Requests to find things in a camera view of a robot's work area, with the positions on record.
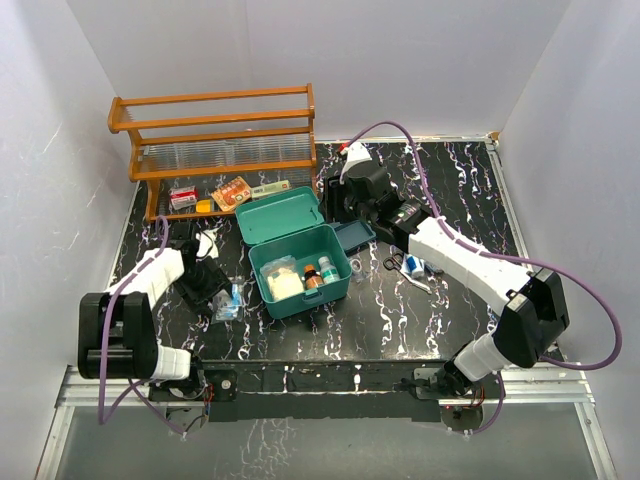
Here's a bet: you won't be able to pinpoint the brown bottle orange cap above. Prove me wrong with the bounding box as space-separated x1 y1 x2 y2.
304 264 324 290

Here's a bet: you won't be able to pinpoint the teal medicine kit box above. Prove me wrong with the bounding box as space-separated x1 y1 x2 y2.
235 187 352 319

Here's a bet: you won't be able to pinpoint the black scissors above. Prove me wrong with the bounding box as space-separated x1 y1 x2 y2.
383 252 404 271

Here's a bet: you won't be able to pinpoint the red-white medicine box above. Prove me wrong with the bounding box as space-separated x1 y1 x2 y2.
169 186 198 210

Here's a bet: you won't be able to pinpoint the yellow small box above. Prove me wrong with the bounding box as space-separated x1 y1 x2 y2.
196 199 214 213

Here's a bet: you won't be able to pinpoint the blue-grey divided tray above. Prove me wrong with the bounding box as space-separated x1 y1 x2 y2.
330 220 376 256

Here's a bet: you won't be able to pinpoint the bag of blue-white packets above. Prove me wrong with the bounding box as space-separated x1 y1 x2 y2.
213 283 245 322

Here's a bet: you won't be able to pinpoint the orange medicine box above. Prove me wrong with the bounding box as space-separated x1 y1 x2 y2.
211 176 252 212

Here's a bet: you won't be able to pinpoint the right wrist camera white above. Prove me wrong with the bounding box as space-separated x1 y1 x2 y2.
339 141 372 184

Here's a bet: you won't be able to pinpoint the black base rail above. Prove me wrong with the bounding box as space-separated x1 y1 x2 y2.
199 359 506 424

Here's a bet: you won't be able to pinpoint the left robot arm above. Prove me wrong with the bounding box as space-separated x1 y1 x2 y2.
77 222 232 399

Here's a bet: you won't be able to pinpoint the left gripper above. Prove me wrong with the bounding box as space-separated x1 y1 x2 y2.
174 257 230 314

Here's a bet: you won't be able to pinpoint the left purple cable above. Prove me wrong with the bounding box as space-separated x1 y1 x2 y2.
97 215 171 426

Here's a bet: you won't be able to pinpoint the white bottle green label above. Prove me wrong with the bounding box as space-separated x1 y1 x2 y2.
318 256 340 284

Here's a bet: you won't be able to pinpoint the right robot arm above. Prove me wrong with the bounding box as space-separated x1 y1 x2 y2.
321 161 569 397

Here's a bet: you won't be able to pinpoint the white gauze pad packet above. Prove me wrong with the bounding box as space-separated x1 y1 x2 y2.
196 230 219 260

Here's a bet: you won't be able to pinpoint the bag of cotton balls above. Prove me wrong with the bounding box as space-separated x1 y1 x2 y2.
260 255 305 302

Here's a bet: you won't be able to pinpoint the white-blue ointment tube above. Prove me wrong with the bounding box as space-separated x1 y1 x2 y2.
403 254 425 279

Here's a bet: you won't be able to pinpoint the wooden orange shelf rack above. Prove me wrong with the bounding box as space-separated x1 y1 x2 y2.
107 83 318 222

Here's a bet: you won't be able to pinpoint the white-green medicine box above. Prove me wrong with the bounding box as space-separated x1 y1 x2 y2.
250 180 291 199

